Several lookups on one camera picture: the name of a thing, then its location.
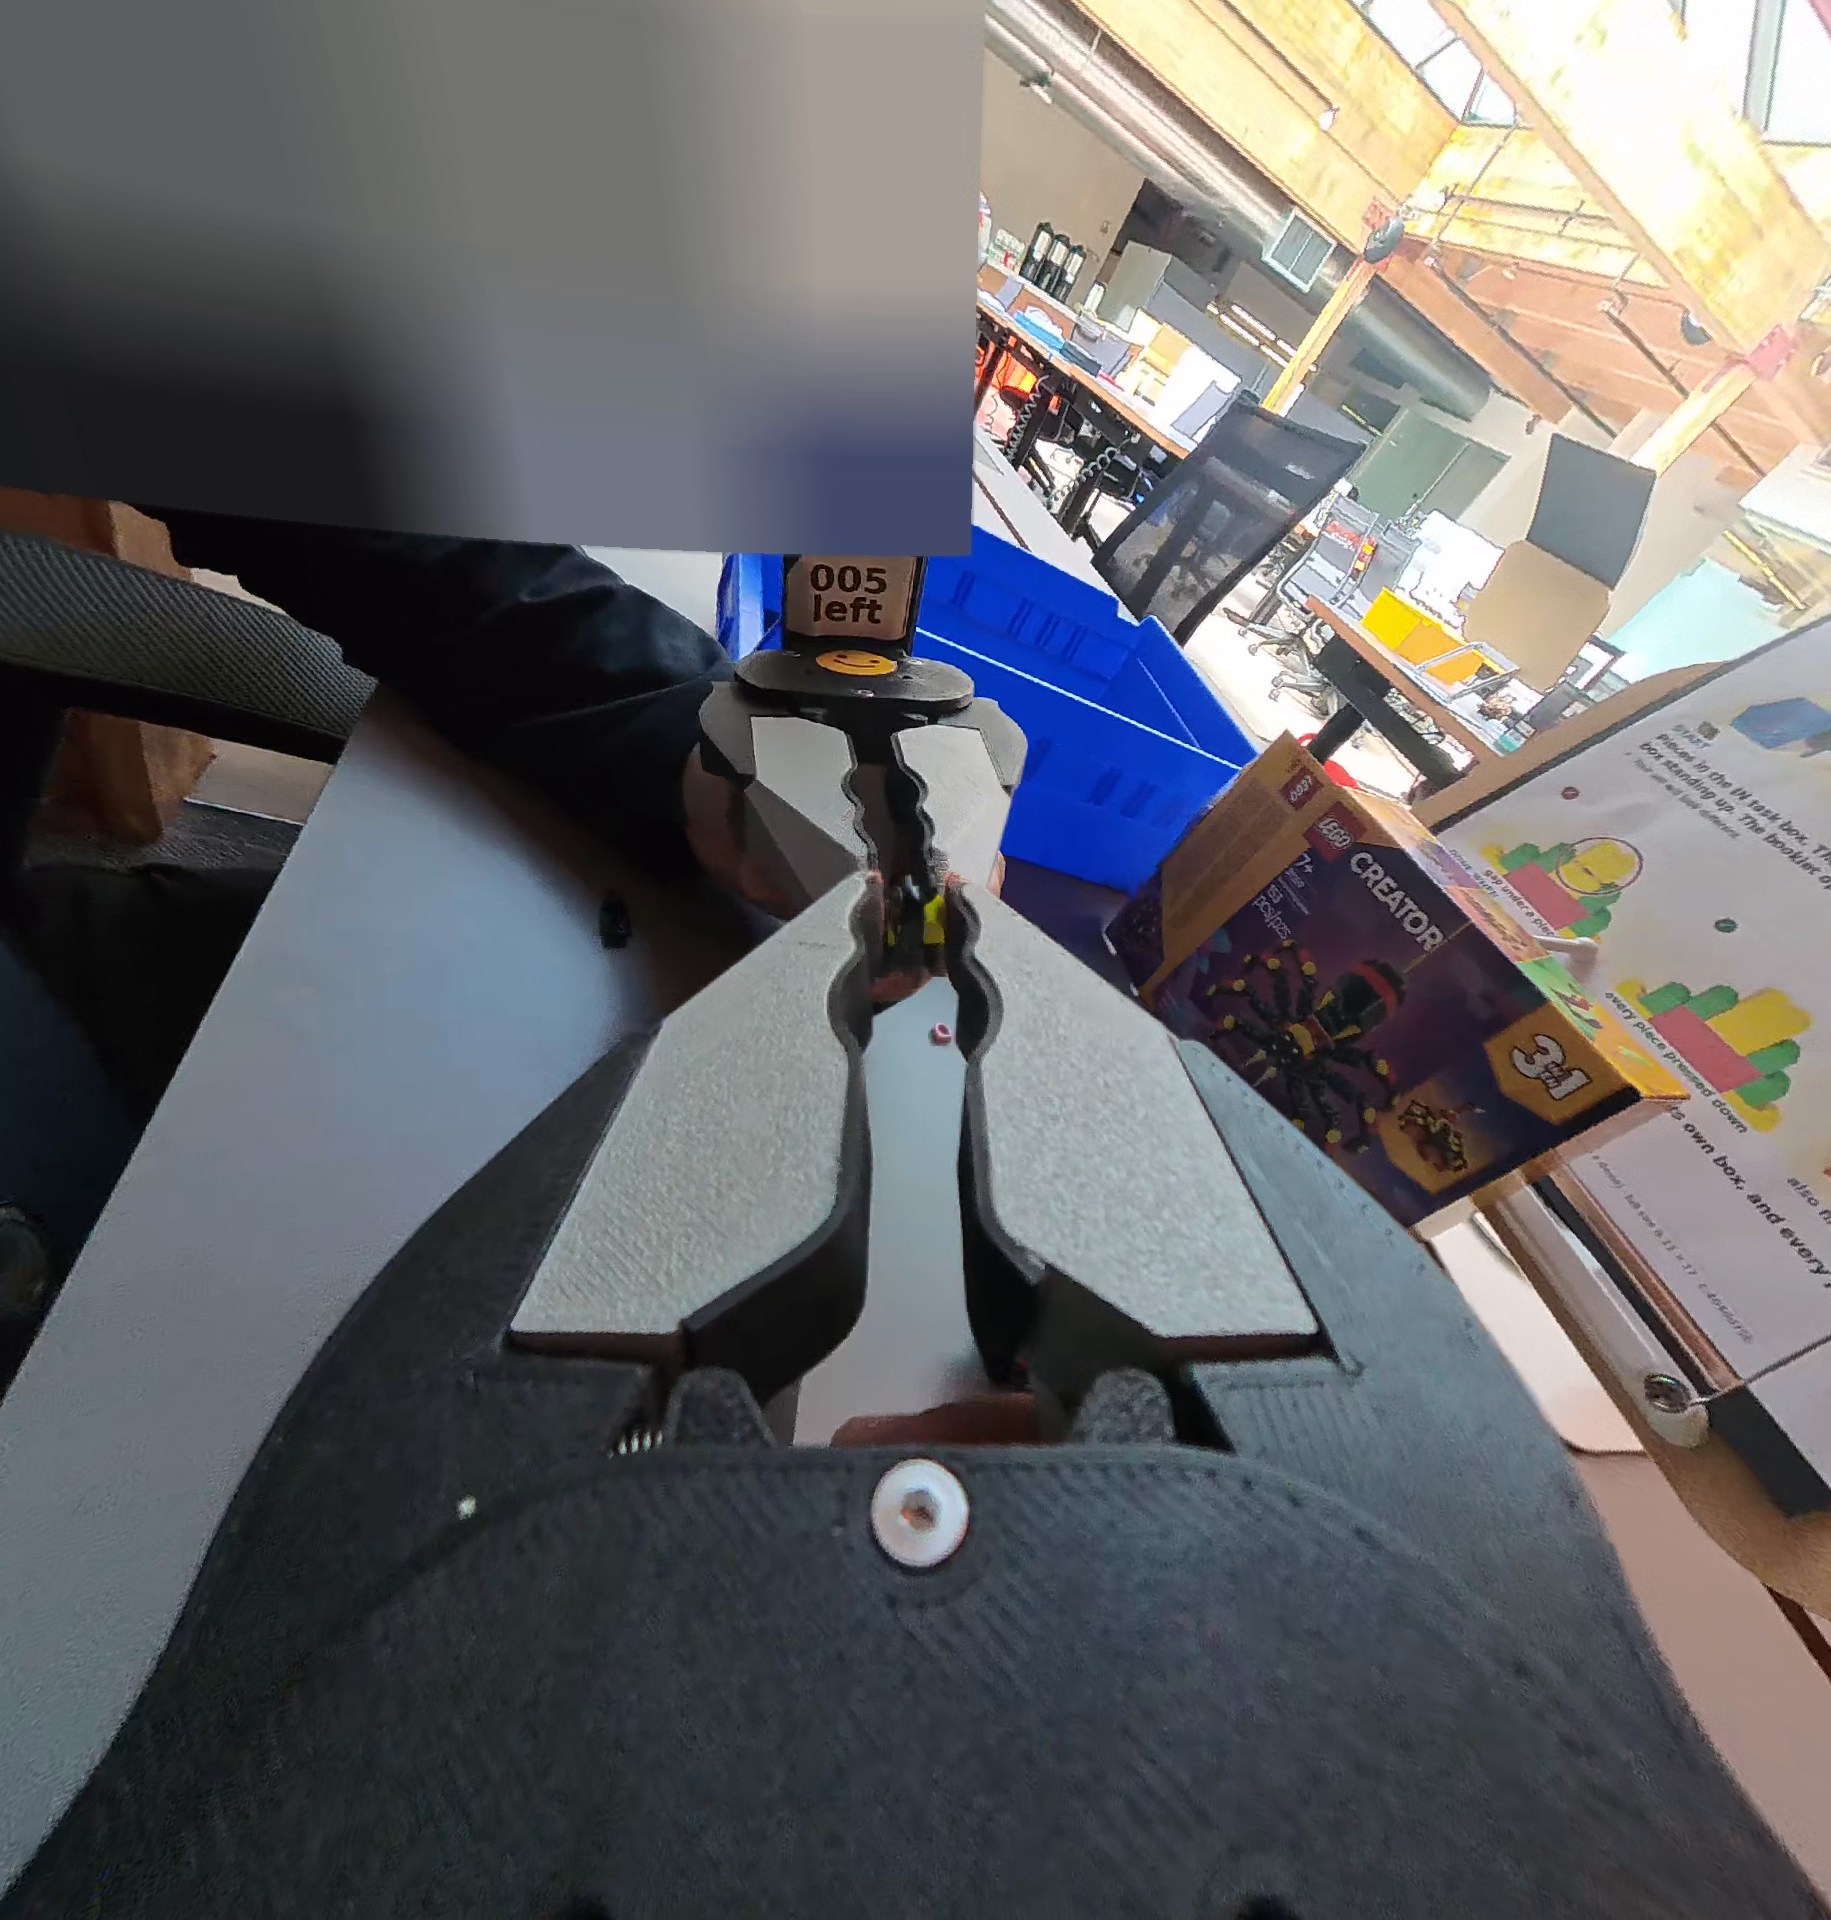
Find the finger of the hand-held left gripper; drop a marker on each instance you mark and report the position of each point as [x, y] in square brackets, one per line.
[961, 795]
[803, 811]

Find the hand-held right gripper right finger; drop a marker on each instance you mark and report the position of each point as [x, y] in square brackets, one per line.
[1127, 1185]

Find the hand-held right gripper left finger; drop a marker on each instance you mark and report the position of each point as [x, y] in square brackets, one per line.
[706, 1185]

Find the black lego leg yellow wedge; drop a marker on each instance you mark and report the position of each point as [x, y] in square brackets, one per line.
[926, 919]

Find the person's left forearm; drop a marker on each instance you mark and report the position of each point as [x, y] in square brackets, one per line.
[527, 676]

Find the lego set box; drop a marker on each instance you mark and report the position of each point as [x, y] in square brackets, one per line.
[1379, 976]

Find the person's left hand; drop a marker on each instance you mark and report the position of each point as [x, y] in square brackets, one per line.
[728, 832]

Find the blue plastic bin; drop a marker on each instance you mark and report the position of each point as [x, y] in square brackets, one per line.
[1066, 706]

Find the black mesh office chair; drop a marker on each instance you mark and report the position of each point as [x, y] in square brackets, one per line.
[1231, 510]

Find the yellow storage bin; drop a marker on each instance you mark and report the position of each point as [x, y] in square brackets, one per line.
[1417, 623]

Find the printed instruction sign board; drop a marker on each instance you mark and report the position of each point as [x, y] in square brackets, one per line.
[1680, 930]

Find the tan black high-back chair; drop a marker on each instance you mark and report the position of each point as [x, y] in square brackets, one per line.
[1583, 526]

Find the grey mesh office chair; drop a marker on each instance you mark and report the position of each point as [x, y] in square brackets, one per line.
[136, 631]

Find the wall air conditioner unit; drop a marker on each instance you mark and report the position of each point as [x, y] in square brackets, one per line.
[1300, 251]

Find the wooden door frame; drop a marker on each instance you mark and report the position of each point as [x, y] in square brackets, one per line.
[121, 706]

